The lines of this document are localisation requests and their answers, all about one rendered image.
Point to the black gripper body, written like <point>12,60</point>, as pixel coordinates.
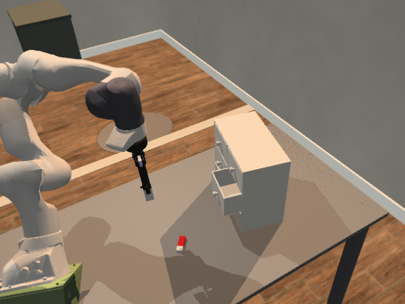
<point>138,147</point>

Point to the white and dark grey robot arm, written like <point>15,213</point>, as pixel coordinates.
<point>41,252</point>

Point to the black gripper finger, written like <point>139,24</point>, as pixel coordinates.
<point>140,163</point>

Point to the white chest of drawers with wooden top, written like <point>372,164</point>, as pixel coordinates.
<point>265,169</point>

